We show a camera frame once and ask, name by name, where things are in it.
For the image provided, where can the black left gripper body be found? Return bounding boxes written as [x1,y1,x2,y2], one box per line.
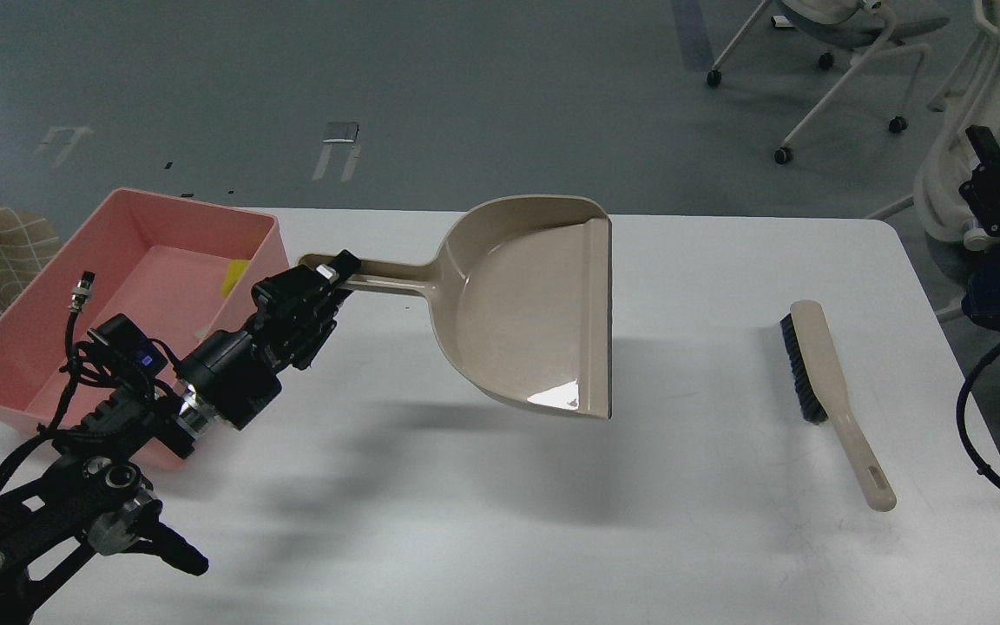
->
[175,299,336,430]

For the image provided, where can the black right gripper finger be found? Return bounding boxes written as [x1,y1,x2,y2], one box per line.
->
[958,126,1000,238]

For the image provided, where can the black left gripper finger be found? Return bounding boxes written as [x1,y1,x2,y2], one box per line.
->
[288,250,361,371]
[250,266,331,335]

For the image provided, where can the yellow sponge piece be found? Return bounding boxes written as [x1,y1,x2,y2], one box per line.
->
[219,260,250,298]

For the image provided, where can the beige plastic dustpan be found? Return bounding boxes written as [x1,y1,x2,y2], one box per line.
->
[344,194,614,420]

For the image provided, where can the beige hand brush black bristles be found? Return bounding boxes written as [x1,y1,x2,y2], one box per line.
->
[780,299,898,513]

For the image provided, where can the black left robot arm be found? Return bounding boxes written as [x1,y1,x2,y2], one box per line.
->
[0,252,361,624]

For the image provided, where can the pink plastic bin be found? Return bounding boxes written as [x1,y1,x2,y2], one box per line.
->
[0,189,289,432]

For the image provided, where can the grey office chair white legs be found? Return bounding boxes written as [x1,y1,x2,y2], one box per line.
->
[705,1,950,166]

